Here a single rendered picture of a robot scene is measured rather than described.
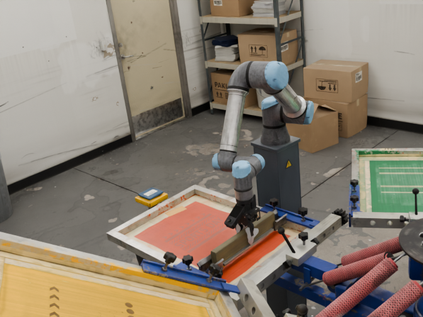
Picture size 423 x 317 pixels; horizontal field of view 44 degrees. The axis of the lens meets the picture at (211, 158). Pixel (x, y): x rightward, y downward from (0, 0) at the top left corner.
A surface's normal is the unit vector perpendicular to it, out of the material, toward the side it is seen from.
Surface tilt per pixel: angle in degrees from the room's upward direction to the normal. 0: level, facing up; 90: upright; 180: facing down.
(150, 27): 90
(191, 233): 0
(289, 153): 90
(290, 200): 90
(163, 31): 90
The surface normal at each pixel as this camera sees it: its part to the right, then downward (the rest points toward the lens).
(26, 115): 0.72, 0.20
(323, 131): 0.53, 0.28
